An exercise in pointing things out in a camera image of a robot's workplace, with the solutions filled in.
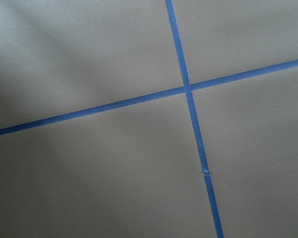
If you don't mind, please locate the brown paper table cover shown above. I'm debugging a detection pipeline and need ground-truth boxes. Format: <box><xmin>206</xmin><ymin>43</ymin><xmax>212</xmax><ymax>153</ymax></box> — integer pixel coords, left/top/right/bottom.
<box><xmin>0</xmin><ymin>0</ymin><xmax>298</xmax><ymax>238</ymax></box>

